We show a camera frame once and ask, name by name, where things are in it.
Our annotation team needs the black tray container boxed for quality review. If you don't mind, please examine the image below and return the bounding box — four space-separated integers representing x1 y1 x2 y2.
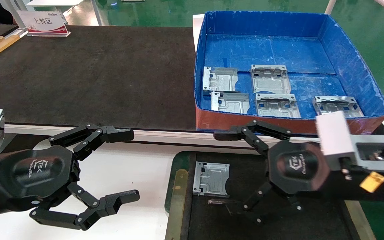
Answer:
165 151 376 240

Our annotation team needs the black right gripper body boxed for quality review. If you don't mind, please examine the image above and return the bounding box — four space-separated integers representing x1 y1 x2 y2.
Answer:
267 140 331 195

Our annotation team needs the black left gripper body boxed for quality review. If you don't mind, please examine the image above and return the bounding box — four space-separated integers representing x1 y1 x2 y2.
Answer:
0 145 80 212

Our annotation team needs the aluminium frame rail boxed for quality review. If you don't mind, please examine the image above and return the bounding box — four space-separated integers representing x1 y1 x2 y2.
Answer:
4 124 322 154

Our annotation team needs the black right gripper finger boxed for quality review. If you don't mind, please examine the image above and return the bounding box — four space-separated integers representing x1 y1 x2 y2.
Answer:
208 182 302 224
214 120 292 155

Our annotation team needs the white background table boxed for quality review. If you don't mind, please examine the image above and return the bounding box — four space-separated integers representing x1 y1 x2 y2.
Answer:
27 0 86 14

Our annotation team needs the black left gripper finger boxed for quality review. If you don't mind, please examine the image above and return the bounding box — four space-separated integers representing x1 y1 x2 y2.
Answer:
49 124 135 161
30 182 140 231

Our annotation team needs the large black conveyor mat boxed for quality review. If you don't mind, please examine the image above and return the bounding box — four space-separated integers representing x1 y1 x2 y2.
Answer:
0 25 197 131

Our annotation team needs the orange camera connector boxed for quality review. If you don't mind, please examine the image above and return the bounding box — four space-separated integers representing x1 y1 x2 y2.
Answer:
360 171 384 193

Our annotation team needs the blue corrugated plastic box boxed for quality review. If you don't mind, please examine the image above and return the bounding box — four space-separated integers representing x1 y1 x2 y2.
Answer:
194 11 384 137

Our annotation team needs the acrylic sign with Chinese text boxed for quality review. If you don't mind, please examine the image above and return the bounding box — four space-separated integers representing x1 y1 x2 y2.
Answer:
16 10 71 37

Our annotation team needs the stamped metal bracket part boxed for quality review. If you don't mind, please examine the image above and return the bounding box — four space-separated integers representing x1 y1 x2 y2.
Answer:
192 162 230 198
312 96 365 119
211 92 250 114
251 64 292 94
203 66 239 96
255 93 301 118

